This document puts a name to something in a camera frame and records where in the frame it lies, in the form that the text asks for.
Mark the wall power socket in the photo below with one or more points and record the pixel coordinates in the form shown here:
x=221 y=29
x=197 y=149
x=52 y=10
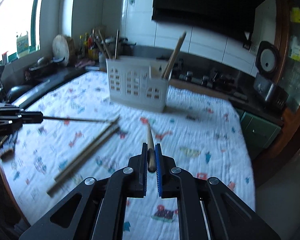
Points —
x=253 y=49

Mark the black gas stove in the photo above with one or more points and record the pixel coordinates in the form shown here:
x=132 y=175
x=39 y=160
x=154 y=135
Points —
x=215 y=81

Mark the white patterned table cloth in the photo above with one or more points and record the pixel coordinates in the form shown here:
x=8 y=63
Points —
x=202 y=134

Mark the steel pressure cooker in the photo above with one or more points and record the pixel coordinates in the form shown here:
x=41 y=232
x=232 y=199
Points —
x=124 y=47

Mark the soy sauce bottle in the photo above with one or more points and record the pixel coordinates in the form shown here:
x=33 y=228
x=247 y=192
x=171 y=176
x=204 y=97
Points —
x=92 y=51

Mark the pink dish cloth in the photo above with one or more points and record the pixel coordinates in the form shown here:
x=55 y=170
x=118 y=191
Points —
x=84 y=63

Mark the green cap bottle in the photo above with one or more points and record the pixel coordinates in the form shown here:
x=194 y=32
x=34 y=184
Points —
x=81 y=48

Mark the black range hood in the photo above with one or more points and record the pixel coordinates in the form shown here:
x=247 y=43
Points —
x=232 y=18

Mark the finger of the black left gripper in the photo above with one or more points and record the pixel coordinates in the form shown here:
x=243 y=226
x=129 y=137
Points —
x=31 y=117

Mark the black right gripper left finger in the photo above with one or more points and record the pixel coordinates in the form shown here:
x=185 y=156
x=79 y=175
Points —
x=94 y=209

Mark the wooden glass cabinet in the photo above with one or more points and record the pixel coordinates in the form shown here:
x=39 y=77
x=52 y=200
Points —
x=287 y=75

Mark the steel pan in sink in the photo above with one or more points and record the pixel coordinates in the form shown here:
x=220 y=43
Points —
x=45 y=66

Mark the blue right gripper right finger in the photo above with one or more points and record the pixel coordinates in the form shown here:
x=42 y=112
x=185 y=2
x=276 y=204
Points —
x=207 y=209

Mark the round wooden cutting board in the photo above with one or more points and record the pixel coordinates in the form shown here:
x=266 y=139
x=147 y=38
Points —
x=63 y=48

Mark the black rice cooker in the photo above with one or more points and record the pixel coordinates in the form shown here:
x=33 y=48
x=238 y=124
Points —
x=266 y=62

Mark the black wok in sink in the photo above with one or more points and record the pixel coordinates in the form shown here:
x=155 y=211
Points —
x=17 y=91

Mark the white plastic utensil holder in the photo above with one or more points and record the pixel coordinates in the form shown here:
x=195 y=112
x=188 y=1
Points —
x=137 y=82

